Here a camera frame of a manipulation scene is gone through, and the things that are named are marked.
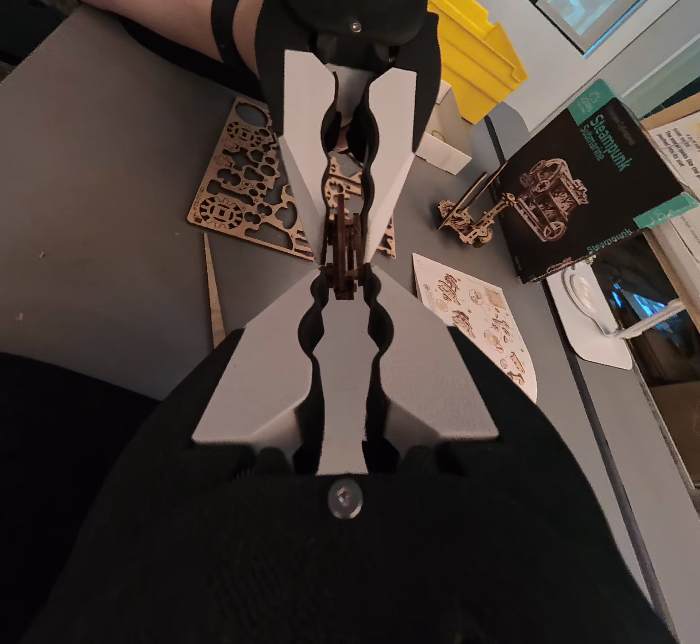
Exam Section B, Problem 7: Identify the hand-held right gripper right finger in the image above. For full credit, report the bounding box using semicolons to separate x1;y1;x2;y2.
358;265;499;474

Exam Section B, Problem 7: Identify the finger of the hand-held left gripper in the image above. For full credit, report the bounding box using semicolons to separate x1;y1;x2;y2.
278;49;339;263
358;67;419;263

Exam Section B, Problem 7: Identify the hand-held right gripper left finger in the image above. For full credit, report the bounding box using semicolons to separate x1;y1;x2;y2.
191;265;335;475

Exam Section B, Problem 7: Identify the small wooden model assembly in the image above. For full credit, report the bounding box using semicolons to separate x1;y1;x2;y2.
323;190;366;301

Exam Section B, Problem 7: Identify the laser-cut wooden parts sheet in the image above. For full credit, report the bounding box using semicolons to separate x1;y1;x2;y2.
187;97;397;262

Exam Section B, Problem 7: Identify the partly built wooden model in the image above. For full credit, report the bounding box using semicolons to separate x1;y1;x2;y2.
436;171;512;248

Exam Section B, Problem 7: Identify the black model kit box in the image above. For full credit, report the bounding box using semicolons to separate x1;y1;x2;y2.
489;79;700;285

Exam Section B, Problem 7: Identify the small white cardboard box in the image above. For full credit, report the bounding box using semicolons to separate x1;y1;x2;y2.
418;81;472;174

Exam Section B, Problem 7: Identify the illustrated instruction booklet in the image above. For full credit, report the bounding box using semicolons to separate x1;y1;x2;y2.
411;253;539;404

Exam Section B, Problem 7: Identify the thin wooden stick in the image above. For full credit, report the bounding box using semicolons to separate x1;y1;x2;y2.
203;233;226;349

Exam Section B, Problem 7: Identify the yellow plastic bin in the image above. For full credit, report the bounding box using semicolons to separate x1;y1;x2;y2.
415;0;528;125

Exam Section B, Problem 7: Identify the wooden board with instruction sheet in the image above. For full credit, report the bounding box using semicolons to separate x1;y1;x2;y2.
637;108;700;273

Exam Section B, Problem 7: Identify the black wrist strap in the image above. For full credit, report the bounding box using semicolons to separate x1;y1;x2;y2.
215;0;277;92

